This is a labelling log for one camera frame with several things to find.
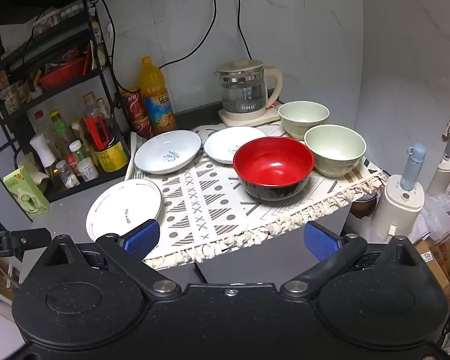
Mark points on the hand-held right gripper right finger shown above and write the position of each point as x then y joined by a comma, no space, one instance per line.
320,245

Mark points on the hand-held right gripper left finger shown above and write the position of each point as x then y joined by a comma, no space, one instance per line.
143,238

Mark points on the red and black bowl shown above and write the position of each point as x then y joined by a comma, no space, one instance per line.
273,165

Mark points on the white plate with blue print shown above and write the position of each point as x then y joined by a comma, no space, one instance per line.
161,146

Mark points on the pale green bowl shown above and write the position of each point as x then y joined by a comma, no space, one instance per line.
335,148
303,114

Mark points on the white plate with grey floral print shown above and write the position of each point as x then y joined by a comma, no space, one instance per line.
225,142

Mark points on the green cardboard box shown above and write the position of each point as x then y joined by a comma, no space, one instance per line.
20,191

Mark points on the dark brown pot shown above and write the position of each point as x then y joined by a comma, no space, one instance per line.
363,204

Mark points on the black metal shelf rack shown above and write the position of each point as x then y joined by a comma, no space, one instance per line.
63,194

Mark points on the green patterned cloth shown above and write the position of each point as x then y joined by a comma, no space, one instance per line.
132,170

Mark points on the patterned fringed table cloth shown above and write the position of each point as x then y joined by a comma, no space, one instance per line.
210,202

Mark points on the small clear jar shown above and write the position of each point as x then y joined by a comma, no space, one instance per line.
66,174

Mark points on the white round appliance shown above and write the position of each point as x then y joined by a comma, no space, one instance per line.
397,210

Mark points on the small white jar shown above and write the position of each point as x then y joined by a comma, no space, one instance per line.
87,169

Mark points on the white spray bottle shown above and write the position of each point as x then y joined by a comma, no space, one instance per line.
45,150

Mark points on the small red label bottle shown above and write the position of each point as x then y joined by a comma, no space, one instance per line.
77,152

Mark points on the green label bottle yellow cap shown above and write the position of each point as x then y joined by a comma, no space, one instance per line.
60,131

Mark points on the clear bottle with red cap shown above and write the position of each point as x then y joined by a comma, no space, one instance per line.
41,120

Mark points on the cardboard boxes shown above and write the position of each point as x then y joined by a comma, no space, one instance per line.
442,262

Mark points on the blue bottle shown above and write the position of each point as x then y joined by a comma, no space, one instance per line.
414,165

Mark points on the orange juice bottle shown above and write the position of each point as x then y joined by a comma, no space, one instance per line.
157,101

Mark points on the cream thermos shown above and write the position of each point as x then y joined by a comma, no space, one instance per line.
440,176

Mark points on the cream kettle base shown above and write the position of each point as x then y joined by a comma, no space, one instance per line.
243,118

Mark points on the pile of snack packets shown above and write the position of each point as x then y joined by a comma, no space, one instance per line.
9,92

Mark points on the glass electric kettle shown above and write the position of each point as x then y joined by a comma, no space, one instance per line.
243,90

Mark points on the red plastic basket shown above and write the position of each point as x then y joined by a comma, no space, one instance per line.
62,71

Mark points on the row of spice jars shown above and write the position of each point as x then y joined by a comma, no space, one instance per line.
69,12

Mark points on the white wall hook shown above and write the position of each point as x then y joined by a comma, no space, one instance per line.
107,28

